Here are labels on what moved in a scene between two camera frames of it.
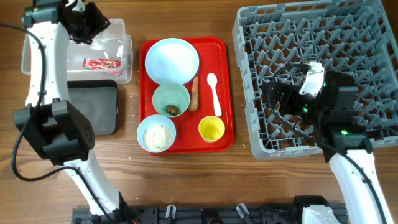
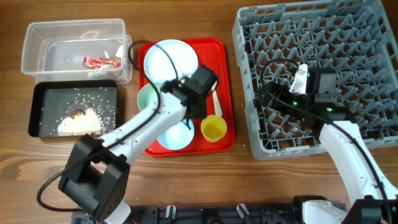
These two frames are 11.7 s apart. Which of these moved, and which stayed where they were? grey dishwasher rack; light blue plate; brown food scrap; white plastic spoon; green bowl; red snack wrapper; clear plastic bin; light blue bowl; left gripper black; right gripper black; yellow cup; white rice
Moved: left gripper black; green bowl; white rice; light blue bowl; brown food scrap
Stayed: right gripper black; red snack wrapper; white plastic spoon; light blue plate; yellow cup; clear plastic bin; grey dishwasher rack
